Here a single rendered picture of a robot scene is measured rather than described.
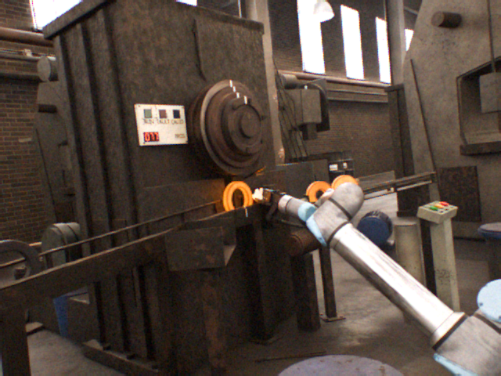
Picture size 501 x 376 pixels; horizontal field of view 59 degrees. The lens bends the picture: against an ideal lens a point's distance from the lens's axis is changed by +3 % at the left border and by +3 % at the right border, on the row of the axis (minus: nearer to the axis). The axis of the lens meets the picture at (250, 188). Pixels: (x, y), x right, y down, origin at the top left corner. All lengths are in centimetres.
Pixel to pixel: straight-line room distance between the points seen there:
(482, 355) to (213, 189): 132
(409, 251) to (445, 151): 221
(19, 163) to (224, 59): 605
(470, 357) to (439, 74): 338
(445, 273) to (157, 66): 173
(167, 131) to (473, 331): 144
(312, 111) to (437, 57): 599
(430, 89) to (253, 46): 235
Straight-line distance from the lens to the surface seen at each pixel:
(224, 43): 248
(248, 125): 212
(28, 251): 163
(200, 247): 152
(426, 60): 463
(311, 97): 1032
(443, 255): 241
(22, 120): 823
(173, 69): 219
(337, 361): 115
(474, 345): 150
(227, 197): 214
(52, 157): 672
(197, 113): 207
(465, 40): 446
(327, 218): 160
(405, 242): 241
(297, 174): 485
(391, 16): 1135
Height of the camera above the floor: 92
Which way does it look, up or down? 3 degrees down
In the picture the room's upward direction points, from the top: 6 degrees counter-clockwise
